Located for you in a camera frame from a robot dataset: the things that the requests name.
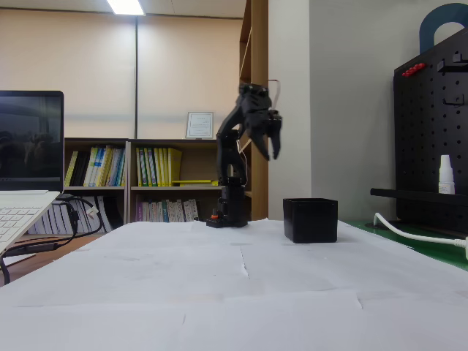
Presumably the black plastic box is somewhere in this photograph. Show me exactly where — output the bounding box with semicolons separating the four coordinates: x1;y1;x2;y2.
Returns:
282;197;339;244

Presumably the tall wooden shelf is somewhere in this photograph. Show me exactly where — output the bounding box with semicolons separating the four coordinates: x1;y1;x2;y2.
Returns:
239;0;270;222

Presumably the framed certificate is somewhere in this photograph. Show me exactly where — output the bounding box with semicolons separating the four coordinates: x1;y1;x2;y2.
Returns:
185;111;215;140

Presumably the flat lying yellow book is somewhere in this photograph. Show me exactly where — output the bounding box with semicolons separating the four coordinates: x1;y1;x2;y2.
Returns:
171;178;219;187

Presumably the beige roller blind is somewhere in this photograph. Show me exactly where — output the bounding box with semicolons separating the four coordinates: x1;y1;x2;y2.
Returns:
137;14;243;140
0;7;137;140

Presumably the wide yellow binder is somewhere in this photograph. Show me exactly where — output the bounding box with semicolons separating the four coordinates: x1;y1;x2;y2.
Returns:
167;147;183;187

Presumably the black pegboard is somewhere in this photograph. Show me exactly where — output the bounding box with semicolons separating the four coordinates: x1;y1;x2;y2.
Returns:
393;27;468;235

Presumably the blue book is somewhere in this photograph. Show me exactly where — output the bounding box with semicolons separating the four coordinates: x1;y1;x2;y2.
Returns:
107;148;127;187

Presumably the black pegboard shelf tray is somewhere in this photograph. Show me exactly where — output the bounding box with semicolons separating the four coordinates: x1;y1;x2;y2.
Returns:
370;187;468;206

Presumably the ceiling light panel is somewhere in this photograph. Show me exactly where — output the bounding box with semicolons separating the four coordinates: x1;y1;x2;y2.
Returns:
105;0;146;16

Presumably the yellow white book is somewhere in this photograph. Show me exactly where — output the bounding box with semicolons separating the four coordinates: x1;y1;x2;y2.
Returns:
83;146;99;187

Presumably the white plastic bottle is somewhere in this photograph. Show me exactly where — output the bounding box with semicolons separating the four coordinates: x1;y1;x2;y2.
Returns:
437;154;457;195

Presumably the black book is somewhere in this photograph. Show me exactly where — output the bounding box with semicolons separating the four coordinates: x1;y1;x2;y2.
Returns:
69;150;91;187

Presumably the dark blue arch board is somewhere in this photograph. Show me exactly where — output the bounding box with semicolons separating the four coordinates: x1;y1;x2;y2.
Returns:
419;2;468;54

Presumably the white laptop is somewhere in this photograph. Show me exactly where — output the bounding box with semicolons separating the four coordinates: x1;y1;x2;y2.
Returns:
0;90;65;257

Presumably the white power cable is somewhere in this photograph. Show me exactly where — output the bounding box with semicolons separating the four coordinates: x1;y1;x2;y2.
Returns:
373;212;468;246

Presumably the black laptop cable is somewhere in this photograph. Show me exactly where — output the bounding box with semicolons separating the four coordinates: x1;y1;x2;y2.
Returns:
67;196;105;238
0;193;80;286

